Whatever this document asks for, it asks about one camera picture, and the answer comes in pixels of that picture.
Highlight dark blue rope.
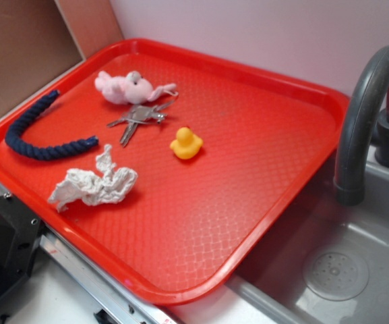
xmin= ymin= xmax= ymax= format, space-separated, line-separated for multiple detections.
xmin=5 ymin=89 xmax=100 ymax=161

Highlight grey plastic sink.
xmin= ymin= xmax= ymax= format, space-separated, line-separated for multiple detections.
xmin=226 ymin=148 xmax=389 ymax=324

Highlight silver metal rail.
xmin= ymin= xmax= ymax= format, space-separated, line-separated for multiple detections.
xmin=0 ymin=184 xmax=172 ymax=323

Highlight yellow rubber duck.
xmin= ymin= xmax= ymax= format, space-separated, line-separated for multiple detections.
xmin=170 ymin=127 xmax=204 ymax=160

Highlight pink plush toy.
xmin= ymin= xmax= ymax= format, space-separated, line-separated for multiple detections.
xmin=94 ymin=71 xmax=179 ymax=105

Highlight sink drain strainer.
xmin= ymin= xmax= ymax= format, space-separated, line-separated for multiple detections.
xmin=303 ymin=246 xmax=369 ymax=301

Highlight grey curved faucet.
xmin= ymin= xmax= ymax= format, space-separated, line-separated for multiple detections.
xmin=334 ymin=45 xmax=389 ymax=206

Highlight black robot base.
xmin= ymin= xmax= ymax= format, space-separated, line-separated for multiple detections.
xmin=0 ymin=196 xmax=44 ymax=302

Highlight brown cardboard panel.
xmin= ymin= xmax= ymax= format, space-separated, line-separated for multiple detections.
xmin=0 ymin=1 xmax=123 ymax=117

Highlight red plastic tray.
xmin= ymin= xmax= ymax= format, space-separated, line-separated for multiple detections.
xmin=0 ymin=39 xmax=349 ymax=305

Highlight silver metal keys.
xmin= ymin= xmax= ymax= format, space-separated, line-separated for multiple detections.
xmin=107 ymin=100 xmax=175 ymax=147

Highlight crumpled white cloth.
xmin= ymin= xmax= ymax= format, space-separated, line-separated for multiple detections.
xmin=48 ymin=144 xmax=138 ymax=212

